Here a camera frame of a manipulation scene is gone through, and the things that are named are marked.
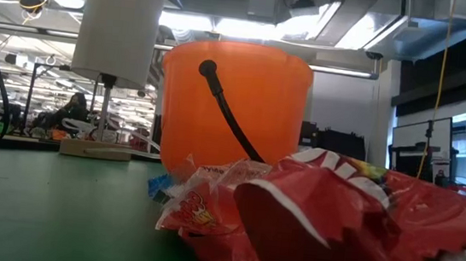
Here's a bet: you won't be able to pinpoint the orange plastic bucket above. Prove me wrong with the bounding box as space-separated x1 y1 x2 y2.
151 34 317 185

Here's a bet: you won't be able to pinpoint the red clear candy pack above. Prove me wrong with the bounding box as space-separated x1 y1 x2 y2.
154 151 274 241

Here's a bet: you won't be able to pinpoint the white blue candy bar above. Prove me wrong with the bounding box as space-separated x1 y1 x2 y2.
145 171 177 206

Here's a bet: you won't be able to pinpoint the red white-lettered candy bag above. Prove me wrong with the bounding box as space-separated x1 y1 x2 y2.
226 140 466 261

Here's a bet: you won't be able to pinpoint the red crinkled candy wrapper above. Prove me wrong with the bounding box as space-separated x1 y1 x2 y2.
177 226 275 261

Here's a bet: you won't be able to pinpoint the black equipment cases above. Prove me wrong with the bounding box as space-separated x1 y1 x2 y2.
298 119 370 161

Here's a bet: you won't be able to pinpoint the grey ceiling box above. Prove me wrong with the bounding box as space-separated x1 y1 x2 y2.
247 0 279 23

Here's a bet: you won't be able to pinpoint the white table lamp wooden base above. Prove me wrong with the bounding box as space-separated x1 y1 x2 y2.
58 0 168 165

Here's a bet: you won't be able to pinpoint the person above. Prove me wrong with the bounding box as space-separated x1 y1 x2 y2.
51 90 91 129

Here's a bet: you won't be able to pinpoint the white board panel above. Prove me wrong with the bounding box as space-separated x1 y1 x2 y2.
390 112 455 155

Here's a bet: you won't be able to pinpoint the green table mat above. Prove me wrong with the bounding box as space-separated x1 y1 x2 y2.
0 147 239 261

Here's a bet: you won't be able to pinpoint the black equipment stand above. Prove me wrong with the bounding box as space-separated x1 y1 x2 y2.
386 115 462 185

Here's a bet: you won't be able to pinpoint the black light stand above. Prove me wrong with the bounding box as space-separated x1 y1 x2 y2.
21 61 73 139

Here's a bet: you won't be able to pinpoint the white lamp cable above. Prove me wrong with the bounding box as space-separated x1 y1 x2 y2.
84 126 165 160

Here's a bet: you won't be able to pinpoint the yellow hanging cable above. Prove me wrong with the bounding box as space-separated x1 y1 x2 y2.
416 0 457 182

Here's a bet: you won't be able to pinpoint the yellow black cable reel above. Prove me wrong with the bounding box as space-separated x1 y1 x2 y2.
15 0 50 28

